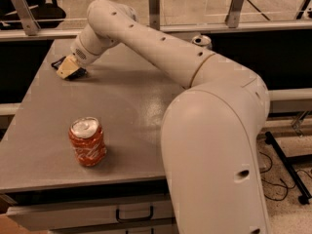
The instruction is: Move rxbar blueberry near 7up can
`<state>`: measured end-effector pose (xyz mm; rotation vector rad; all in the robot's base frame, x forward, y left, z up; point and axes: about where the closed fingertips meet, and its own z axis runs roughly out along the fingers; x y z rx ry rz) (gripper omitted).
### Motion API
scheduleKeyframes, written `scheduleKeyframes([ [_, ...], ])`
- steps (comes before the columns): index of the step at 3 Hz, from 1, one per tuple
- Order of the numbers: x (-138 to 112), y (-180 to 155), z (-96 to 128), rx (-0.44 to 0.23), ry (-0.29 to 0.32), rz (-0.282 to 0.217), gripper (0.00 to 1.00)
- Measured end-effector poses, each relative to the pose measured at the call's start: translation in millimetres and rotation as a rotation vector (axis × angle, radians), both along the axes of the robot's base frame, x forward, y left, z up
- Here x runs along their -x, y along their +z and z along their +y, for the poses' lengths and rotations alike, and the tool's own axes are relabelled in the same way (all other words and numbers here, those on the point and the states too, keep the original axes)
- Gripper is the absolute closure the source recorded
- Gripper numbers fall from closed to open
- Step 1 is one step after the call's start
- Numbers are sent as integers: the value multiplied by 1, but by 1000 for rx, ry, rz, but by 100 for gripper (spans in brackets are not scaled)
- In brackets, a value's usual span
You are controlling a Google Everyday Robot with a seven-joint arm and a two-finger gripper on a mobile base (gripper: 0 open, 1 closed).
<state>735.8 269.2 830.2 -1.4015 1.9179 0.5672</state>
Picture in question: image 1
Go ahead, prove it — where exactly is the dark blue rxbar wrapper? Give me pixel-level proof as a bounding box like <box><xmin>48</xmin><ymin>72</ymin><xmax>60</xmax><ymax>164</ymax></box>
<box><xmin>52</xmin><ymin>56</ymin><xmax>87</xmax><ymax>80</ymax></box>

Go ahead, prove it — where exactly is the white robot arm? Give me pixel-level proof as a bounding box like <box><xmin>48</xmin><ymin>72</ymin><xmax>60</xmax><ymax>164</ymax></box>
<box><xmin>58</xmin><ymin>0</ymin><xmax>271</xmax><ymax>234</ymax></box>

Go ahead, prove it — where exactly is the red coca-cola can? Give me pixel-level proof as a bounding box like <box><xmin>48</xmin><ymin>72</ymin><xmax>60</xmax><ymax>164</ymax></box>
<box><xmin>68</xmin><ymin>117</ymin><xmax>106</xmax><ymax>167</ymax></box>

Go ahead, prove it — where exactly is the white green 7up can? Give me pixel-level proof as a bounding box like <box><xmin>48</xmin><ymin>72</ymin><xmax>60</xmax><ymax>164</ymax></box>
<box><xmin>192</xmin><ymin>35</ymin><xmax>213</xmax><ymax>50</ymax></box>

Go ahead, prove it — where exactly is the black office chair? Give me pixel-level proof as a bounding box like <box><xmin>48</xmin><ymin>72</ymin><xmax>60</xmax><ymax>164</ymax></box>
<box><xmin>0</xmin><ymin>0</ymin><xmax>66</xmax><ymax>30</ymax></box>

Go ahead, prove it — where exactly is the grey lower drawer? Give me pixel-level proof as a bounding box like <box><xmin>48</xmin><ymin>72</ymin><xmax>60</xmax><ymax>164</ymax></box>
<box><xmin>48</xmin><ymin>217</ymin><xmax>178</xmax><ymax>234</ymax></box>

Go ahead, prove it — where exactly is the black stand base bar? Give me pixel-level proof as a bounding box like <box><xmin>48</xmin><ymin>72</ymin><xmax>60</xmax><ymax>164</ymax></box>
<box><xmin>265</xmin><ymin>132</ymin><xmax>312</xmax><ymax>205</ymax></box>

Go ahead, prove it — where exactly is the left metal bracket post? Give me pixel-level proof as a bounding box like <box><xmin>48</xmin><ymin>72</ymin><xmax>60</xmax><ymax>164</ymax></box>
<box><xmin>11</xmin><ymin>0</ymin><xmax>40</xmax><ymax>36</ymax></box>

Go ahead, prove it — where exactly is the metal bracket post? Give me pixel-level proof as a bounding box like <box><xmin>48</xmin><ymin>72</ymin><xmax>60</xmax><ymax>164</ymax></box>
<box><xmin>148</xmin><ymin>0</ymin><xmax>160</xmax><ymax>30</ymax></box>
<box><xmin>11</xmin><ymin>0</ymin><xmax>40</xmax><ymax>36</ymax></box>
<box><xmin>225</xmin><ymin>0</ymin><xmax>244</xmax><ymax>28</ymax></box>

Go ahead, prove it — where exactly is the middle metal bracket post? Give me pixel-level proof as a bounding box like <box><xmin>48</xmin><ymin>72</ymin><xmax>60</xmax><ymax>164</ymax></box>
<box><xmin>148</xmin><ymin>0</ymin><xmax>160</xmax><ymax>30</ymax></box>

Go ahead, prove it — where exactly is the black drawer handle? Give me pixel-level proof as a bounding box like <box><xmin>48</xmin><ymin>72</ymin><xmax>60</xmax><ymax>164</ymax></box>
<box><xmin>115</xmin><ymin>206</ymin><xmax>154</xmax><ymax>223</ymax></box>

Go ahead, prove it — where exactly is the right metal bracket post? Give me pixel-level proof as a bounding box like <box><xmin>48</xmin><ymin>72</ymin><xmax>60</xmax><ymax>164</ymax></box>
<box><xmin>225</xmin><ymin>0</ymin><xmax>244</xmax><ymax>28</ymax></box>

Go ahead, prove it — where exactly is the black floor cable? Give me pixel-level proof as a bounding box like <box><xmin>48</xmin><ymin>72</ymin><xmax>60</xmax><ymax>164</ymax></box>
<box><xmin>258</xmin><ymin>151</ymin><xmax>312</xmax><ymax>202</ymax></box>

